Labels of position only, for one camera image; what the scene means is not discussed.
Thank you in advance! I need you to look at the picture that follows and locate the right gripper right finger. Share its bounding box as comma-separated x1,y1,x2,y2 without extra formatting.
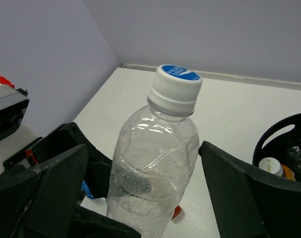
199,141,301,238

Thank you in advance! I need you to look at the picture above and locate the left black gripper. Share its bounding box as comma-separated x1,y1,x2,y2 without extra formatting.
2,122,140,238

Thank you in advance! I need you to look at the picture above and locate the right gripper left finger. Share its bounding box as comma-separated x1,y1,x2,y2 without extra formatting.
0,145,88,238

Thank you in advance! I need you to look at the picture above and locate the orange juice bottle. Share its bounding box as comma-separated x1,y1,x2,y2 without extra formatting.
258,157,296,181

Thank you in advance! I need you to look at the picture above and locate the clear unlabeled bottle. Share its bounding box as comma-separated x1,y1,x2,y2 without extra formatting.
106,64,202,238

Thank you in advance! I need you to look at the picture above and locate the crushed clear bottle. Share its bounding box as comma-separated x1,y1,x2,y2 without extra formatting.
286,144,301,182

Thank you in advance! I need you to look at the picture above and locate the black cylindrical bin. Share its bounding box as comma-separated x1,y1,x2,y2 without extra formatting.
252,113,301,166

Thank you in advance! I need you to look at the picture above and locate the blue label water bottle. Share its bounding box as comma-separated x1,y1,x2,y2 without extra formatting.
81,180,94,199

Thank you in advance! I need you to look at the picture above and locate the red cap bottle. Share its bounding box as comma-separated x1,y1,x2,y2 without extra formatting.
172,205,182,220

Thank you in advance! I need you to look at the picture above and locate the aluminium table rail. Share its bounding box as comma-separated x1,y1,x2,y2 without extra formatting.
119,63,301,91

